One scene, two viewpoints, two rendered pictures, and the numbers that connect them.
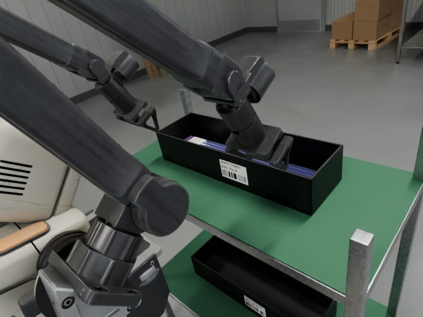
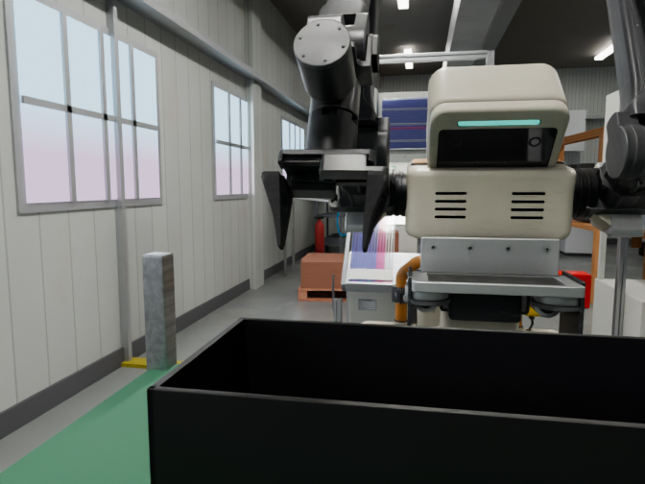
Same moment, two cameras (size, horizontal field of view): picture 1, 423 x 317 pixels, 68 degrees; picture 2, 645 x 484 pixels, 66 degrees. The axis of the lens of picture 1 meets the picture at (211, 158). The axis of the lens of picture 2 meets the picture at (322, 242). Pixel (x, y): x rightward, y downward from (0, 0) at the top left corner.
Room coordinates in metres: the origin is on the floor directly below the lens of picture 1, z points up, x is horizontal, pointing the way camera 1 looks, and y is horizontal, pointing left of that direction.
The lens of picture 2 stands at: (0.97, -0.44, 1.19)
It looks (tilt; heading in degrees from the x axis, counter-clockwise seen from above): 6 degrees down; 142
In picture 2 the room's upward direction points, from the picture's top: straight up
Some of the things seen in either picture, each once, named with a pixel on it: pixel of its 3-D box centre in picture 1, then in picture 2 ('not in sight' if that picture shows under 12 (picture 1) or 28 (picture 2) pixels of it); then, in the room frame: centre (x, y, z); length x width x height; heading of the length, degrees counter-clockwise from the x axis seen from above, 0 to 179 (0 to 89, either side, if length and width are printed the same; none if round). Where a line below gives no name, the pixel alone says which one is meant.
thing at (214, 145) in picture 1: (239, 160); not in sight; (0.83, -0.08, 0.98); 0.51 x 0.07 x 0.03; 42
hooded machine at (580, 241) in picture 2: not in sight; (580, 216); (-3.02, 8.36, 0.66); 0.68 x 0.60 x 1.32; 131
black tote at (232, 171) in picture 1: (238, 153); (589, 446); (0.83, -0.08, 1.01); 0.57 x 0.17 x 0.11; 42
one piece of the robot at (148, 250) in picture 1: (105, 261); (487, 303); (0.51, 0.28, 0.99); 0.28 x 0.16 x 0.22; 42
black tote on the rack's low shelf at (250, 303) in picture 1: (257, 283); not in sight; (0.81, -0.08, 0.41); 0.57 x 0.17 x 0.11; 42
